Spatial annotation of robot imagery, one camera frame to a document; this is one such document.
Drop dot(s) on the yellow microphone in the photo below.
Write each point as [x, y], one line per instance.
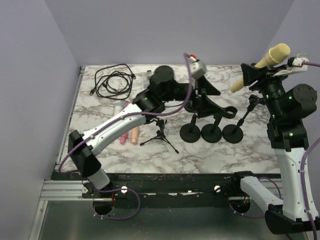
[274, 56]

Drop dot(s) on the aluminium frame rail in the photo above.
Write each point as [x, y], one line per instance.
[62, 190]

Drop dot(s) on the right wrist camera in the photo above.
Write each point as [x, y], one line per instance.
[295, 64]

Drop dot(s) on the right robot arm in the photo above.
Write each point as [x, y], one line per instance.
[296, 211]

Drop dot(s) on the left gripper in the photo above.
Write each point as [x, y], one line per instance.
[205, 104]

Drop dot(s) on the pink microphone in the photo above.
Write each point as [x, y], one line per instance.
[123, 138]

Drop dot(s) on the clip desk stand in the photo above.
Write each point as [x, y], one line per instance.
[211, 132]

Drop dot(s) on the tall shock mount stand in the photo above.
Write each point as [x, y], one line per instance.
[160, 134]

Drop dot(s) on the clear screw organiser box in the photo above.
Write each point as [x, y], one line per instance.
[146, 82]

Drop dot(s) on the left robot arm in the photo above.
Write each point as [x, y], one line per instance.
[83, 148]

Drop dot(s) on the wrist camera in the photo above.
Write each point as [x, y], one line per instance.
[295, 64]
[197, 66]

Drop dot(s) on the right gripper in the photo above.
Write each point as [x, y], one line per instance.
[263, 74]

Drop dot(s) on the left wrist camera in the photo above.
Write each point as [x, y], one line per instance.
[197, 66]

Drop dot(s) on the peach microphone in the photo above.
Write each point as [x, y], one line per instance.
[135, 135]

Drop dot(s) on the shock mount desk stand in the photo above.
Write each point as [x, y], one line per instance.
[190, 132]

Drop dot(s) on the white microphone grey head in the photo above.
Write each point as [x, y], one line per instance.
[118, 107]

